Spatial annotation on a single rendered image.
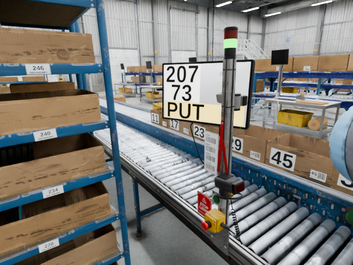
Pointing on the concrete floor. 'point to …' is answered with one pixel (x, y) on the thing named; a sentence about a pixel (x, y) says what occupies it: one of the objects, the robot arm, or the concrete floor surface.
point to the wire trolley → (265, 111)
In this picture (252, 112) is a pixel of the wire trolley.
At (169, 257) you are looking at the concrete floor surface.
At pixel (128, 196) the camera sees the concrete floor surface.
